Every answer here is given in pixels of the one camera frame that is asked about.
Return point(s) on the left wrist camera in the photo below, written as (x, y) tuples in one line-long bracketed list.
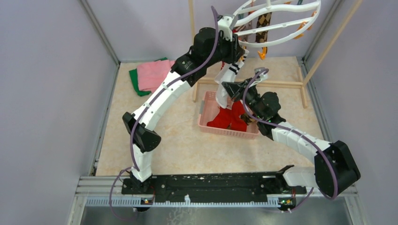
[(226, 24)]

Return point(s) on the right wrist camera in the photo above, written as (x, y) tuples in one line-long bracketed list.
[(261, 73)]

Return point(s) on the orange clothes peg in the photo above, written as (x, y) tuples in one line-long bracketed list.
[(262, 53)]

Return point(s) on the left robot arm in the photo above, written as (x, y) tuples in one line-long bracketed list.
[(210, 46)]

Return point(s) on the pink plastic basket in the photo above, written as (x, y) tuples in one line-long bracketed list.
[(208, 111)]

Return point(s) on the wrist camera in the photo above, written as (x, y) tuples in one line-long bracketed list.
[(226, 24), (261, 73)]

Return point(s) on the pink folded cloth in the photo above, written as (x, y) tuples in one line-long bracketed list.
[(152, 74)]

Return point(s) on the green folded cloth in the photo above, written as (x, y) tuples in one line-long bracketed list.
[(134, 80)]

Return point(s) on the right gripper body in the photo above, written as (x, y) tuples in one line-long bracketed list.
[(251, 97)]

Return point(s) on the white round sock hanger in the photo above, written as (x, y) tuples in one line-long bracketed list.
[(287, 19)]

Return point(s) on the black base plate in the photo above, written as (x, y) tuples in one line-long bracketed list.
[(263, 182)]

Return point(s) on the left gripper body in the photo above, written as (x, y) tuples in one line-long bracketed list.
[(226, 49)]

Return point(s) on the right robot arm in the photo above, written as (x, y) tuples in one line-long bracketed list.
[(334, 168)]

